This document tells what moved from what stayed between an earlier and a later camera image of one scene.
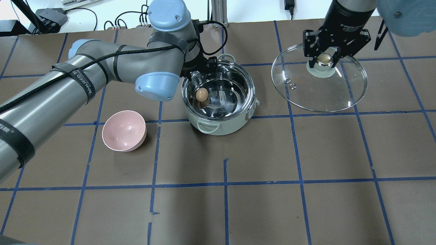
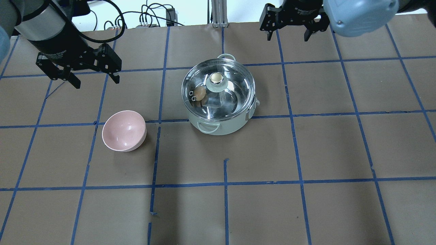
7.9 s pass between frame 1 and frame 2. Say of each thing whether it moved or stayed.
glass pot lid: moved
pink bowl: stayed
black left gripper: moved
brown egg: stayed
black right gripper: moved
